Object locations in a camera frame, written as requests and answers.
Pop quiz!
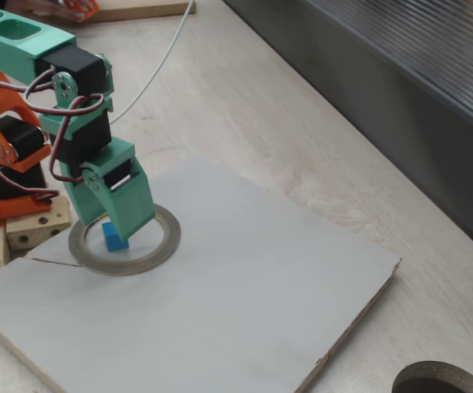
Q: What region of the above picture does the blue cube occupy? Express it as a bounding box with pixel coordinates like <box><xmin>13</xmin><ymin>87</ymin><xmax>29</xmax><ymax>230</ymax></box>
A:
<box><xmin>101</xmin><ymin>222</ymin><xmax>130</xmax><ymax>252</ymax></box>

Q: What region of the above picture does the orange perforated plastic part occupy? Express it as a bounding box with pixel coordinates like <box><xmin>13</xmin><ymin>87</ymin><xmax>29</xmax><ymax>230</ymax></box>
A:
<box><xmin>61</xmin><ymin>0</ymin><xmax>101</xmax><ymax>18</ymax></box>

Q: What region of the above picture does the long pale wooden plank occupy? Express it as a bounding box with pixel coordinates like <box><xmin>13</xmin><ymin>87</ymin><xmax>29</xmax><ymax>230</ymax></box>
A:
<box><xmin>5</xmin><ymin>195</ymin><xmax>73</xmax><ymax>251</ymax></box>

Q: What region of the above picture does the grey-white chipboard panel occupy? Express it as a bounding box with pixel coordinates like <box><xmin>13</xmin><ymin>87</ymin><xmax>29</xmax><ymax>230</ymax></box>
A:
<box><xmin>0</xmin><ymin>158</ymin><xmax>402</xmax><ymax>393</ymax></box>

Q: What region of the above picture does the white USB cable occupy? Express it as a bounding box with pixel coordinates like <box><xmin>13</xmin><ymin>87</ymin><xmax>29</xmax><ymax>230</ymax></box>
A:
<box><xmin>110</xmin><ymin>0</ymin><xmax>193</xmax><ymax>125</ymax></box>

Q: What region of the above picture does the person's hand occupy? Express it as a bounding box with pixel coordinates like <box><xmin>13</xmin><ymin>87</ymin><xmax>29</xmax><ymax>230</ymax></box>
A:
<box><xmin>6</xmin><ymin>0</ymin><xmax>85</xmax><ymax>22</ymax></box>

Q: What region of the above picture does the grey ring of tape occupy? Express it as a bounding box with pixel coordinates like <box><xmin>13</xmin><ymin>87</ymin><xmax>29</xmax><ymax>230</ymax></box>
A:
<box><xmin>68</xmin><ymin>203</ymin><xmax>182</xmax><ymax>276</ymax></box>

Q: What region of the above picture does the flat wooden board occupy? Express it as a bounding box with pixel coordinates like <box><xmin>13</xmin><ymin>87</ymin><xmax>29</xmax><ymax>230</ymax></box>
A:
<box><xmin>13</xmin><ymin>0</ymin><xmax>197</xmax><ymax>25</ymax></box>

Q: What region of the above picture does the gripper servo wire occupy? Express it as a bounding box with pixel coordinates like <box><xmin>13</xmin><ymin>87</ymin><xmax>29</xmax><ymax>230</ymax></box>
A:
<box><xmin>49</xmin><ymin>93</ymin><xmax>107</xmax><ymax>185</ymax></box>

